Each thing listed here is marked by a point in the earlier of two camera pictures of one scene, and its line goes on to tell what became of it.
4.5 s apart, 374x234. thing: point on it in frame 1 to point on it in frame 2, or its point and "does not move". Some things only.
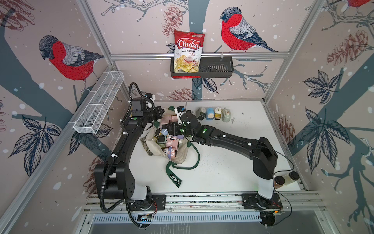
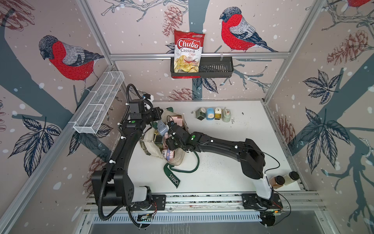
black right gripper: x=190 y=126 to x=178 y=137
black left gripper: x=158 y=113 does not move
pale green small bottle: x=226 y=115 does not move
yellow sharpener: x=217 y=113 does not move
